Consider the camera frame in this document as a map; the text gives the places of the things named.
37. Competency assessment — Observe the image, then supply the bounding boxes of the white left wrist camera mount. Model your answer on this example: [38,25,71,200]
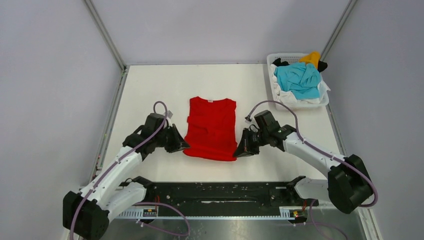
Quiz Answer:
[166,110,173,119]

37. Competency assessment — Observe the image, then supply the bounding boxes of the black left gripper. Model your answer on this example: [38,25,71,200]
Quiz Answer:
[154,123,190,154]

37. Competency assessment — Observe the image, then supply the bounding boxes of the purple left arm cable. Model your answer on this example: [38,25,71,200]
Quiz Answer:
[68,100,192,240]

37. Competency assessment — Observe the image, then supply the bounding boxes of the black t shirt in basket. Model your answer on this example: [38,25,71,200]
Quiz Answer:
[272,58,328,73]

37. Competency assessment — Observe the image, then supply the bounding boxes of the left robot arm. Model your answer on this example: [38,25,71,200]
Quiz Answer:
[62,113,190,240]

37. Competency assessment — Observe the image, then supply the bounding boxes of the yellow t shirt in basket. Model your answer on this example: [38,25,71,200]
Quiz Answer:
[298,51,321,69]

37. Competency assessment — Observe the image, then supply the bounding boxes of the white slotted cable duct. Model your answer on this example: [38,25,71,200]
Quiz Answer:
[116,207,295,220]

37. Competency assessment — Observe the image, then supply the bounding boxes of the teal t shirt in basket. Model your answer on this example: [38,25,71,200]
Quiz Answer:
[273,62,321,100]

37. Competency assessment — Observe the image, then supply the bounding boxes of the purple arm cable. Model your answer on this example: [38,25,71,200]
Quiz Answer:
[244,100,380,240]
[68,100,192,240]

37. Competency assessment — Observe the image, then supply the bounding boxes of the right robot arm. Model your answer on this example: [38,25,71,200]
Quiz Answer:
[233,110,374,214]

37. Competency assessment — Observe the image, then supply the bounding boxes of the aluminium frame rails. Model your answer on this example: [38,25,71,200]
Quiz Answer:
[74,185,372,210]

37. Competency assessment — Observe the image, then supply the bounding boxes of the white plastic laundry basket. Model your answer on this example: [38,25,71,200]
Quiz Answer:
[266,52,330,110]

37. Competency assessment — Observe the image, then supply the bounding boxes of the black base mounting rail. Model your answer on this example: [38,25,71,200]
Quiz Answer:
[131,176,319,215]

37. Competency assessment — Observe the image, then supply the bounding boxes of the red t shirt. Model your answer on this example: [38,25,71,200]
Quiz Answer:
[183,96,238,162]

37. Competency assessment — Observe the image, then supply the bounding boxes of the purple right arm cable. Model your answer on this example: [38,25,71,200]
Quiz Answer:
[244,100,380,240]

